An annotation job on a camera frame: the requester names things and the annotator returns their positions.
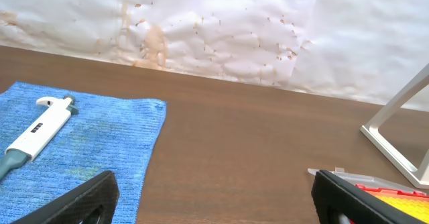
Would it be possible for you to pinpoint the red and yellow tip box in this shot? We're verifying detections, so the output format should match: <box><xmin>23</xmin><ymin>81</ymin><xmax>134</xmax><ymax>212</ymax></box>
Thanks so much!
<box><xmin>307</xmin><ymin>166</ymin><xmax>429</xmax><ymax>224</ymax></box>

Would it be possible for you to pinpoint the white pipette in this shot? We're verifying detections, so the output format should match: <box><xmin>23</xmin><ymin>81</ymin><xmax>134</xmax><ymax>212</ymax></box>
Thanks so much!
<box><xmin>0</xmin><ymin>95</ymin><xmax>80</xmax><ymax>181</ymax></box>

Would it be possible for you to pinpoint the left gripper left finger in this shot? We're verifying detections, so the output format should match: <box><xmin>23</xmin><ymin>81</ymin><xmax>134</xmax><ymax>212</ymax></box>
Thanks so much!
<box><xmin>9</xmin><ymin>170</ymin><xmax>121</xmax><ymax>224</ymax></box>

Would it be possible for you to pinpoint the white and blue stand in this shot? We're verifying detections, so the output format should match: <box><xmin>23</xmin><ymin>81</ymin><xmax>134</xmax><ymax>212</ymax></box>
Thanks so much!
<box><xmin>360</xmin><ymin>62</ymin><xmax>429</xmax><ymax>190</ymax></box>

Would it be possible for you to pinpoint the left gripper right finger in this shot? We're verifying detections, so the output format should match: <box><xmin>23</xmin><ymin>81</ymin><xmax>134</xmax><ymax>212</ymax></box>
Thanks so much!
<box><xmin>310</xmin><ymin>169</ymin><xmax>429</xmax><ymax>224</ymax></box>

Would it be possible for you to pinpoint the blue cloth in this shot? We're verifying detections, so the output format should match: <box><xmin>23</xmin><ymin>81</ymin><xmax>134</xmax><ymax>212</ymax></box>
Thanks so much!
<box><xmin>0</xmin><ymin>80</ymin><xmax>168</xmax><ymax>224</ymax></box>

